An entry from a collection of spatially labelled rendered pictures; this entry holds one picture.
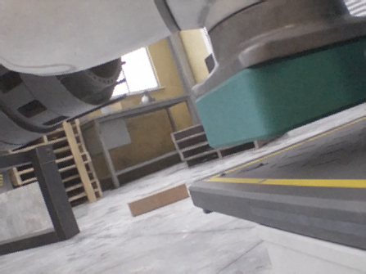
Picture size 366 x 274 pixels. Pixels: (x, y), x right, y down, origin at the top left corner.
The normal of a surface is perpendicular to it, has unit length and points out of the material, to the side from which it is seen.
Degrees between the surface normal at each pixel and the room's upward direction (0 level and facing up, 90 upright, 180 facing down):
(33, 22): 112
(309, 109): 90
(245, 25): 84
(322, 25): 63
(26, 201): 90
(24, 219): 90
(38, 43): 129
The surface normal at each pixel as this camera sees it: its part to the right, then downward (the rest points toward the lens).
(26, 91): -0.10, 0.65
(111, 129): 0.64, -0.21
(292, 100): 0.23, -0.07
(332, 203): -0.87, -0.45
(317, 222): -0.92, 0.31
